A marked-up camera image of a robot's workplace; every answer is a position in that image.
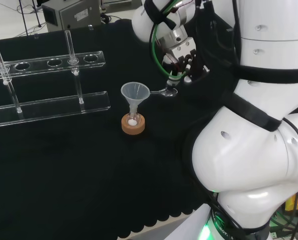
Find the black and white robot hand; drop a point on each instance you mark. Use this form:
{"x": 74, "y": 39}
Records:
{"x": 191, "y": 67}

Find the translucent plastic funnel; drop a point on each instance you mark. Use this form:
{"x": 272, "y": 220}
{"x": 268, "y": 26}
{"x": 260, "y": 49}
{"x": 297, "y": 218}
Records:
{"x": 136, "y": 95}

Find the clear acrylic funnel stand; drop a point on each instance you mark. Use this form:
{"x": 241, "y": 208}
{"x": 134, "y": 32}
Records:
{"x": 51, "y": 110}

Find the small round-bottom glass flask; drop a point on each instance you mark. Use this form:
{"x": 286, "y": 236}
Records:
{"x": 133, "y": 122}

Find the grey metal box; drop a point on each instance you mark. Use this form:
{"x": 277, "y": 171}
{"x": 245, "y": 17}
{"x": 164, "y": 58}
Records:
{"x": 76, "y": 15}

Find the black tripod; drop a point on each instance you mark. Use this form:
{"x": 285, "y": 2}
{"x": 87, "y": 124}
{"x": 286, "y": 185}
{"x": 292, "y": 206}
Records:
{"x": 39, "y": 24}

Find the black cloth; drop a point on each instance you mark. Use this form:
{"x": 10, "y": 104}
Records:
{"x": 63, "y": 175}

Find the yellow stop button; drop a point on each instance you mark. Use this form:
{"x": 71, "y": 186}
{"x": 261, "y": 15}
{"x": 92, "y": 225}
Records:
{"x": 290, "y": 203}

